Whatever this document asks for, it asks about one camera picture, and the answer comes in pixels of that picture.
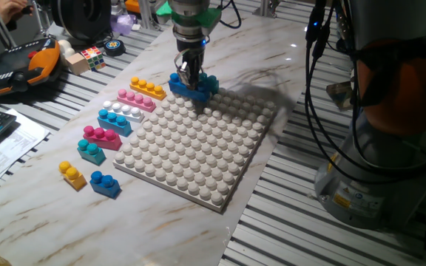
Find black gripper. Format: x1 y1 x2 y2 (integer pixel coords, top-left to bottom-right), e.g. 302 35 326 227
175 36 207 92

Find blue four-stud block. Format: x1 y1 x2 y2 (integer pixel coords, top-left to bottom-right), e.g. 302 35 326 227
168 72 212 103

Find yellow four-stud block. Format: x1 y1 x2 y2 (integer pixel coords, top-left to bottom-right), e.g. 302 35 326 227
129 76 168 101

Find person hand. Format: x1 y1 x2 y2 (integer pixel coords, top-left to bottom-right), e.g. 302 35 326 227
0 0 29 25

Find pink four-stud block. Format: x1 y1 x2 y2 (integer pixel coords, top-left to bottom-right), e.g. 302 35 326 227
116 88 158 113

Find short aluminium profile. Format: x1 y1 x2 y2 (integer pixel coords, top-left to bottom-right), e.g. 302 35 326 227
138 0 162 30

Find white four-stud block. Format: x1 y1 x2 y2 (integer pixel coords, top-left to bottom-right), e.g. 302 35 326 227
102 100 146 123

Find round black disc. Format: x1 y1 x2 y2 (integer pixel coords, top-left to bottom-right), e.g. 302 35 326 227
104 38 126 57

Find white studded baseplate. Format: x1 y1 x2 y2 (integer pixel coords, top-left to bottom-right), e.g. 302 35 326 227
112 85 277 214

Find purple translucent object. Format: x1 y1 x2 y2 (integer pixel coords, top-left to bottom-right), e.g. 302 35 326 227
109 13 135 36

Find orange plastic object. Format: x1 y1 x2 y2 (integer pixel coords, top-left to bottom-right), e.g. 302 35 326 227
124 0 141 14

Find light blue three-stud block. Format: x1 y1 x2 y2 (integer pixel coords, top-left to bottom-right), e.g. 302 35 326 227
97 108 133 138

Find Rubik's cube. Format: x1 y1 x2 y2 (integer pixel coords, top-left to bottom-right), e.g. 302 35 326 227
80 46 107 72

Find magenta three-stud block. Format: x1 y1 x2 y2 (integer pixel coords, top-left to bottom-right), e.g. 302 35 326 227
82 125 124 151

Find wooden cube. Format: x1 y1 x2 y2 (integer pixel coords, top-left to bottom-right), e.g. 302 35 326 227
65 52 90 76

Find black filament spool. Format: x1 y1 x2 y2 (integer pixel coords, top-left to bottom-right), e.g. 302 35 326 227
50 0 112 41

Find teal two-stud block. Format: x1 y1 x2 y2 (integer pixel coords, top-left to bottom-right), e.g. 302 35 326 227
76 138 107 166

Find white rounded figurine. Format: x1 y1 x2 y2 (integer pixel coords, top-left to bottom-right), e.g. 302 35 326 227
57 39 76 66

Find blue two-stud block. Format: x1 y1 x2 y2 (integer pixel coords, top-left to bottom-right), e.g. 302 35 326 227
89 170 122 200

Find yellow two-stud block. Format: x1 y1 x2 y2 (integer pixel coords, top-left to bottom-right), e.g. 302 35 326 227
58 160 88 192

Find black orange teach pendant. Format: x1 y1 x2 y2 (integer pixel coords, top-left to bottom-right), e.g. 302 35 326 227
0 38 62 98

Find marble pattern board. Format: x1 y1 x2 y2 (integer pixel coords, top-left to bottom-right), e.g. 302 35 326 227
0 0 327 266

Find printed paper sheets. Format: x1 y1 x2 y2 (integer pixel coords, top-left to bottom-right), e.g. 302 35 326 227
0 101 50 202

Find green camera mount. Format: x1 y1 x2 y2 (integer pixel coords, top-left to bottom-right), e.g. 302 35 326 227
156 1 223 30

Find aluminium profile post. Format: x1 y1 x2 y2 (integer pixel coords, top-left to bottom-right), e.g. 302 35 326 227
251 0 277 18

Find black cable with lit plug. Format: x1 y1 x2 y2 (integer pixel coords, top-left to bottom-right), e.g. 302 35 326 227
304 0 426 185

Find shiny metal bracket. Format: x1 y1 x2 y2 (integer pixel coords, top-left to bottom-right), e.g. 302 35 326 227
325 81 358 112

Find black strap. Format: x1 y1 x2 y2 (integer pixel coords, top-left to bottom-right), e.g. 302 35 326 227
349 35 426 108

